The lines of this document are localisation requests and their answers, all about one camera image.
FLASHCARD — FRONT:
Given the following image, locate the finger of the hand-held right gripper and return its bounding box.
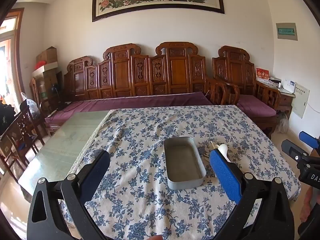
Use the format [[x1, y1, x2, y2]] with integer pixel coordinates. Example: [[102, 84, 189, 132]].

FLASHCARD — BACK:
[[299, 131, 320, 150], [280, 139, 308, 161]]

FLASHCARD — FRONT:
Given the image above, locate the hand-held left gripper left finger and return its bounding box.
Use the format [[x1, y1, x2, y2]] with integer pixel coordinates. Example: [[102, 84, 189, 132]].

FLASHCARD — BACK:
[[26, 150, 111, 240]]

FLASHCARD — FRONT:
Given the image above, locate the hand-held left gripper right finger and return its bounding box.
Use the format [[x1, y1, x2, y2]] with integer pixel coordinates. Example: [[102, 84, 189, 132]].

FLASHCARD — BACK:
[[209, 149, 295, 240]]

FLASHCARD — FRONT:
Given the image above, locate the white plastic spoon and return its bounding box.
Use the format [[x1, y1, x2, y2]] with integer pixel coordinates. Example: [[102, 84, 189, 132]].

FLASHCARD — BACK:
[[217, 144, 228, 161]]

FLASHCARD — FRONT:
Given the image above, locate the rectangular metal tray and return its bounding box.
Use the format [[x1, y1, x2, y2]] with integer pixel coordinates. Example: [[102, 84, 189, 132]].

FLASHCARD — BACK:
[[164, 137, 207, 190]]

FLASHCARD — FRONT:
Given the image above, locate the person's right hand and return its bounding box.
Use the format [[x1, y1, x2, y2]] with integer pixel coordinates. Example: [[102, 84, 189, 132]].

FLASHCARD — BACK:
[[300, 187, 314, 222]]

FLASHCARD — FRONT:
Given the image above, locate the white electrical panel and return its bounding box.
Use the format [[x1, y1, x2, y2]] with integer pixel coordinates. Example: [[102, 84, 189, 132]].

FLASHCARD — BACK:
[[291, 82, 310, 119]]

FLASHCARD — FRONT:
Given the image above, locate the wooden side table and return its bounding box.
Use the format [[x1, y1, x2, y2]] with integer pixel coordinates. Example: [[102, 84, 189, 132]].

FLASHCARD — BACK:
[[269, 80, 293, 120]]

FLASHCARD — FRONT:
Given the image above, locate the purple armchair cushion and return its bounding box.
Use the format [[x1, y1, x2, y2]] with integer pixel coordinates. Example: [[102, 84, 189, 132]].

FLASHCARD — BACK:
[[236, 97, 277, 117]]

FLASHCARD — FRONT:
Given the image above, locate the blue floral tablecloth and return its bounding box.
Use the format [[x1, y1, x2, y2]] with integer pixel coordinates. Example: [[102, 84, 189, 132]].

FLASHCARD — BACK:
[[60, 105, 302, 240]]

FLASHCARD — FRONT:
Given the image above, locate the red greeting card box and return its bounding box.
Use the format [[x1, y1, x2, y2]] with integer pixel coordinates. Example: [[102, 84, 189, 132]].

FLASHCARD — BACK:
[[255, 67, 270, 82]]

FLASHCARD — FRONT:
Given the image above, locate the wooden chair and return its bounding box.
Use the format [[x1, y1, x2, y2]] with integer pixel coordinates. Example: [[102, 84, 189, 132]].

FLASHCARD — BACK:
[[0, 99, 45, 180]]

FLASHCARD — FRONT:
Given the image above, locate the purple sofa cushion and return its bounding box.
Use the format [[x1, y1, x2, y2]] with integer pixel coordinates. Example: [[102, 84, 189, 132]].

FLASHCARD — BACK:
[[45, 92, 213, 128]]

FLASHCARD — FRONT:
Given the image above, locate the carved wooden armchair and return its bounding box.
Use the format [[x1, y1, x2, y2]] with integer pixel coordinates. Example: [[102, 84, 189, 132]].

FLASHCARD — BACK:
[[212, 45, 282, 139]]

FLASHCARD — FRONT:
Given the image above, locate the clear plastic bag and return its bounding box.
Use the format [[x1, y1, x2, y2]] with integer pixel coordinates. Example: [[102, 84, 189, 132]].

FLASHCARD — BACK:
[[20, 92, 38, 113]]

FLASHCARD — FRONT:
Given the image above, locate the tall cardboard box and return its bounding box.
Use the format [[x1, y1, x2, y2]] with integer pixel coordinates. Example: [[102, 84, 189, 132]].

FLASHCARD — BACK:
[[41, 71, 62, 98]]

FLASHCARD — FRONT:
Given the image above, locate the carved wooden sofa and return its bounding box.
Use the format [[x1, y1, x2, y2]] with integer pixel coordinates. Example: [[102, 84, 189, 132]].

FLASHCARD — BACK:
[[45, 42, 227, 135]]

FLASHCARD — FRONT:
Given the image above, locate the black bag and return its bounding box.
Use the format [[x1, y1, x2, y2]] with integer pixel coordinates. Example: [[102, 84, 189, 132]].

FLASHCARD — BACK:
[[0, 100, 16, 135]]

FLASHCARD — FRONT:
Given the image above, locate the brown cardboard box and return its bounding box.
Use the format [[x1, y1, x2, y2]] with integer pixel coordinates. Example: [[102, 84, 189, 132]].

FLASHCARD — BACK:
[[36, 46, 58, 67]]

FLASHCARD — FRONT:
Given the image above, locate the grey wall box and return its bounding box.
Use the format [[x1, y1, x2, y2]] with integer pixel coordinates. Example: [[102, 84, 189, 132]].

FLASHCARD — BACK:
[[276, 22, 298, 41]]

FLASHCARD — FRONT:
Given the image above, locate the wooden door frame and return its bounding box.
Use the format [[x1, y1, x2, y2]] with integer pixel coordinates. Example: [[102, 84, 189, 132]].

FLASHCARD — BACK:
[[0, 7, 25, 100]]

